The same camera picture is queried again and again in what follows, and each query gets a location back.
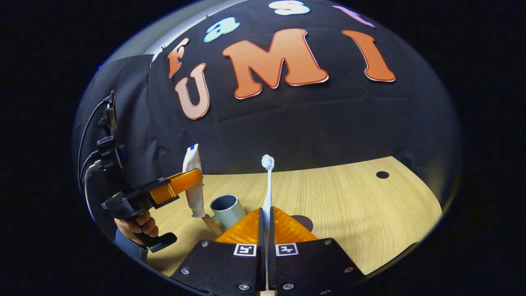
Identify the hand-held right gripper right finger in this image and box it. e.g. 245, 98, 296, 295
269, 206, 366, 296

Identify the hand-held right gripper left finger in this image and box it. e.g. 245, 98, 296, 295
171, 208, 265, 296

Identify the white toothpaste tube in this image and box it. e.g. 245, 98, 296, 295
182, 144, 206, 218

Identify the dark round coaster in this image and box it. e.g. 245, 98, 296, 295
291, 215, 314, 233

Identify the pale blue cup wooden handle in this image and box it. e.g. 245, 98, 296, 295
201, 194, 247, 236

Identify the white toothbrush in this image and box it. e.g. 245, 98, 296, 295
261, 154, 276, 290

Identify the wooden desktop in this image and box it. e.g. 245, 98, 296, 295
146, 156, 443, 277

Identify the black backdrop cloth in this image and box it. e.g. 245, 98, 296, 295
72, 0, 463, 231

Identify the grey cable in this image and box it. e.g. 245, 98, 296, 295
83, 160, 103, 216

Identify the black cable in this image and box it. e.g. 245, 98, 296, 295
77, 99, 113, 185

